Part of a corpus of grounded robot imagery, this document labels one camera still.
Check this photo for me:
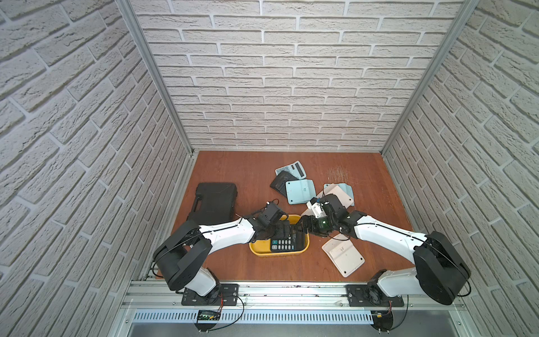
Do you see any yellow storage box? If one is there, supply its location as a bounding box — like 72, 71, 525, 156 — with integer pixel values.
249, 215, 310, 257

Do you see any black calculator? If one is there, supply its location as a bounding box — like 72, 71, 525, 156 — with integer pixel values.
270, 171, 298, 197
270, 221, 307, 253

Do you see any pink calculator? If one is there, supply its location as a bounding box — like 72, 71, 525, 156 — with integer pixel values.
301, 183, 355, 218

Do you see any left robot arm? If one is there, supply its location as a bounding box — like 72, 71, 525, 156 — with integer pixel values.
153, 213, 286, 296

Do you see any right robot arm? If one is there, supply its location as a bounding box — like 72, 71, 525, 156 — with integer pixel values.
298, 211, 471, 306

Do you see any white calculator front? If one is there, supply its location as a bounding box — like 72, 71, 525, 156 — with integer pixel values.
321, 234, 366, 277

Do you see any grey blue calculator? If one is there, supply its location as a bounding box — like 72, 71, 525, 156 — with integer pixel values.
275, 161, 307, 180

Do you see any black tool case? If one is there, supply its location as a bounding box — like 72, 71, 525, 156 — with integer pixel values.
187, 183, 237, 226

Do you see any right controller board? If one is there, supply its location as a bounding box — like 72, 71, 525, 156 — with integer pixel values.
371, 311, 394, 333

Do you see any controller board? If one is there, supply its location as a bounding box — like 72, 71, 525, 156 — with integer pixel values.
197, 310, 221, 322
371, 311, 394, 333

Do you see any left controller board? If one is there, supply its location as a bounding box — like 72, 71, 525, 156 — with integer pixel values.
197, 310, 221, 322

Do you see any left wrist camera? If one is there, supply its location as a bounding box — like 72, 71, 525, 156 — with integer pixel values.
257, 202, 288, 226

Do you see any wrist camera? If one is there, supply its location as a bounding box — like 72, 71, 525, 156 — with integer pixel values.
257, 202, 288, 226
303, 197, 334, 218

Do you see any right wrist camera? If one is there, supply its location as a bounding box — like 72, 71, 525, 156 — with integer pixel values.
303, 197, 334, 218

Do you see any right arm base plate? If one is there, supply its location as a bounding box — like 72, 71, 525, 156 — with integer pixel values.
345, 284, 405, 308

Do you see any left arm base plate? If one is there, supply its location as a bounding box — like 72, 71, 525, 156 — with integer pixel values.
181, 283, 239, 307

